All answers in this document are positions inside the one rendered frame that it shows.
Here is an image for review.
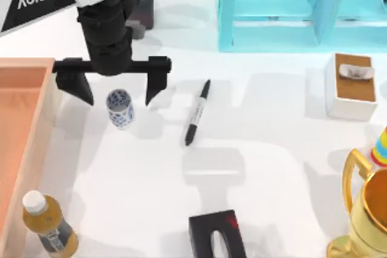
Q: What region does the gold trophy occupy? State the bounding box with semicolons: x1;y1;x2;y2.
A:
327;147;387;258

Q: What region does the pale grey rounded box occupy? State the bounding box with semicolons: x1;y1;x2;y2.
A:
125;19;146;40

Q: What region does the white box with wooden top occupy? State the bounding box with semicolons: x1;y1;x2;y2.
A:
325;53;379;122

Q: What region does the salmon-coloured shallow box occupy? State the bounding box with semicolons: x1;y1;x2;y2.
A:
0;57;62;258

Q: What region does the yellow tea bottle white cap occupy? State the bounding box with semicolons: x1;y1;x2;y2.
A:
22;190;79;254

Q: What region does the stack of coloured rings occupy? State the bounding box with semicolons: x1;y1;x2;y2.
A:
369;126;387;169

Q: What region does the black tissue box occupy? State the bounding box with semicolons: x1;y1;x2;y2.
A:
188;209;247;258

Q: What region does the white tissue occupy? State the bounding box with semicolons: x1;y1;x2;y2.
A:
338;63;376;82

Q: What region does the light blue rack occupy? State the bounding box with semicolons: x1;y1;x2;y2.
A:
216;0;387;53

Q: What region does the blue and white patterned cup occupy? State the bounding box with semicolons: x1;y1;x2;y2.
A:
105;88;135;130

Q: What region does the black marker pen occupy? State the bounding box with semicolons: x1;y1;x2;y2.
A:
184;79;212;147

